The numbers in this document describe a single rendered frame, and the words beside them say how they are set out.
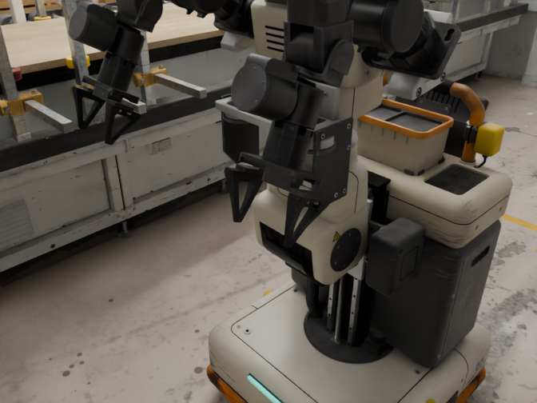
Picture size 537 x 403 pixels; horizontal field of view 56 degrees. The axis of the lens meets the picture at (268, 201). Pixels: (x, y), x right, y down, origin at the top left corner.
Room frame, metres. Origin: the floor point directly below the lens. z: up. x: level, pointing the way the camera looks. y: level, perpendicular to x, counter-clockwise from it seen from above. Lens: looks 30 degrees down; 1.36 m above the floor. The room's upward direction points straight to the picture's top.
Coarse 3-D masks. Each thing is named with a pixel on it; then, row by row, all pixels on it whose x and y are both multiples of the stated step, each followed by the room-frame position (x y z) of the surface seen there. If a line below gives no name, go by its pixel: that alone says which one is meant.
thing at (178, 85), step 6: (156, 78) 1.93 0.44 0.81; (162, 78) 1.89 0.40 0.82; (168, 78) 1.88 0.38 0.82; (174, 78) 1.88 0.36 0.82; (162, 84) 1.90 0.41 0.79; (168, 84) 1.87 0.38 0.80; (174, 84) 1.84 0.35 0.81; (180, 84) 1.81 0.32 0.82; (186, 84) 1.81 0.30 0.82; (192, 84) 1.81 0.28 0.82; (180, 90) 1.82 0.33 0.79; (186, 90) 1.79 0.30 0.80; (192, 90) 1.76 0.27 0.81; (198, 90) 1.73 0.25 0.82; (204, 90) 1.74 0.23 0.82; (198, 96) 1.74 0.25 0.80; (204, 96) 1.74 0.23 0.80
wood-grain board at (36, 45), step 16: (176, 16) 2.73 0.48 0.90; (192, 16) 2.73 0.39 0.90; (208, 16) 2.73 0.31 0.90; (16, 32) 2.33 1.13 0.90; (32, 32) 2.33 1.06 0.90; (48, 32) 2.33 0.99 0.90; (64, 32) 2.33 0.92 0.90; (160, 32) 2.33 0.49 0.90; (176, 32) 2.33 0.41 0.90; (192, 32) 2.33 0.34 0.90; (208, 32) 2.34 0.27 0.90; (224, 32) 2.41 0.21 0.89; (16, 48) 2.02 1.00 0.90; (32, 48) 2.02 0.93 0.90; (48, 48) 2.02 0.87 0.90; (64, 48) 2.02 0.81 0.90; (16, 64) 1.78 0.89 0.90; (32, 64) 1.78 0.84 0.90; (48, 64) 1.82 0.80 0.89; (64, 64) 1.86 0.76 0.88
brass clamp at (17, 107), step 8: (24, 96) 1.60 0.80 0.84; (32, 96) 1.61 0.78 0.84; (40, 96) 1.62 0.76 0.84; (0, 104) 1.54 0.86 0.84; (8, 104) 1.55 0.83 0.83; (16, 104) 1.57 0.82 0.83; (0, 112) 1.55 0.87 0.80; (8, 112) 1.55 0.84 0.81; (16, 112) 1.56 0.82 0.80; (24, 112) 1.58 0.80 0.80
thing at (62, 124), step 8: (24, 104) 1.58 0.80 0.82; (32, 104) 1.55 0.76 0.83; (40, 104) 1.55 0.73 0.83; (32, 112) 1.54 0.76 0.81; (40, 112) 1.49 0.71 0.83; (48, 112) 1.48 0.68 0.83; (48, 120) 1.45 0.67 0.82; (56, 120) 1.41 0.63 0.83; (64, 120) 1.41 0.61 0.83; (56, 128) 1.42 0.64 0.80; (64, 128) 1.38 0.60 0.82; (72, 128) 1.40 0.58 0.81
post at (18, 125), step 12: (0, 36) 1.58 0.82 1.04; (0, 48) 1.57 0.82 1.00; (0, 60) 1.57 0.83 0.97; (0, 72) 1.56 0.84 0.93; (12, 72) 1.58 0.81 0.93; (12, 84) 1.58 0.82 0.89; (12, 96) 1.57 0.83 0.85; (12, 120) 1.57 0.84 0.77; (24, 120) 1.58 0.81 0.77; (24, 132) 1.58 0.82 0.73
